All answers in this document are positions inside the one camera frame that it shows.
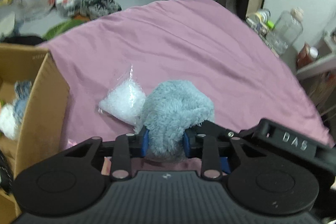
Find clear bag white stuffing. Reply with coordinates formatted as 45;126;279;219
97;64;146;127

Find grey fluffy plush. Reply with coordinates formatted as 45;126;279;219
134;80;215;162

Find blue tissue pack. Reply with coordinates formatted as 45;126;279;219
101;157;112;176

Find white soft ball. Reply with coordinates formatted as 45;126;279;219
0;104;19;140

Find cluttered white desk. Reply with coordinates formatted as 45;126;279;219
295;29;336;119

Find cardboard box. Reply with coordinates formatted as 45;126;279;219
0;43;71;224

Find clear plastic jug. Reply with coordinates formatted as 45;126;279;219
266;7;303;56

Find pink bed sheet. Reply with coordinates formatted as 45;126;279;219
37;0;334;177

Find grey denim plush toy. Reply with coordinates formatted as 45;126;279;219
13;81;32;126

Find green cartoon floor mat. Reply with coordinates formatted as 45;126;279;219
42;19;86;41

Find grey sneaker right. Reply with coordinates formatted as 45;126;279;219
101;0;122;13

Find black clothes on floor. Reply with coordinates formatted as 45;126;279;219
1;35;46;46

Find small clear plastic bag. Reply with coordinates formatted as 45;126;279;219
59;0;81;18

